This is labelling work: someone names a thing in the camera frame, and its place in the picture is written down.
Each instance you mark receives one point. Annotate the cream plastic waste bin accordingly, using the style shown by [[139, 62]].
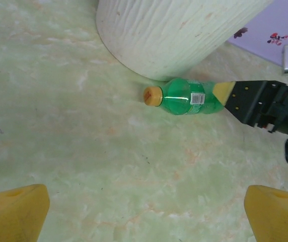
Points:
[[171, 37]]

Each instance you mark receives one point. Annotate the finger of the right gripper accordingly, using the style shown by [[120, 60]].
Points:
[[247, 100]]

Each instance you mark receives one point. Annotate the green plastic bottle yellow cap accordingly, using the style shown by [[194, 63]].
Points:
[[179, 100]]

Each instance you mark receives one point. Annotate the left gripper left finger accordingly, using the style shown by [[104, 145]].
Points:
[[10, 216]]

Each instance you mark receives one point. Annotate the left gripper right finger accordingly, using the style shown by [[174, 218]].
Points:
[[277, 216]]

